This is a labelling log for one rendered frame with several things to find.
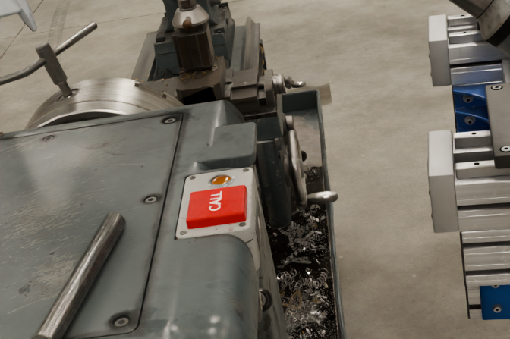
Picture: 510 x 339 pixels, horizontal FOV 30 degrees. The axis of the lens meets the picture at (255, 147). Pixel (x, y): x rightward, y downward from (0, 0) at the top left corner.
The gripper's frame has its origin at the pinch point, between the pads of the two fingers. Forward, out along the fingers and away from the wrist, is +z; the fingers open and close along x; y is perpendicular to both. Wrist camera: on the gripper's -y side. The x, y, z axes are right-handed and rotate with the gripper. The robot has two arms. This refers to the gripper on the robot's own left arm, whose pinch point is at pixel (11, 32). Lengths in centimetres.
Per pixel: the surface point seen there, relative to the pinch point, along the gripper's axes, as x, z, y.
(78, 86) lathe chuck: -0.5, 12.4, -6.0
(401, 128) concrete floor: -117, 146, -203
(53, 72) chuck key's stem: 0.6, 8.1, -2.7
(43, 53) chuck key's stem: 0.7, 4.9, -2.6
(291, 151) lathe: -22, 59, -59
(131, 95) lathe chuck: 8.1, 15.4, -8.2
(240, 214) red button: 53, 15, 16
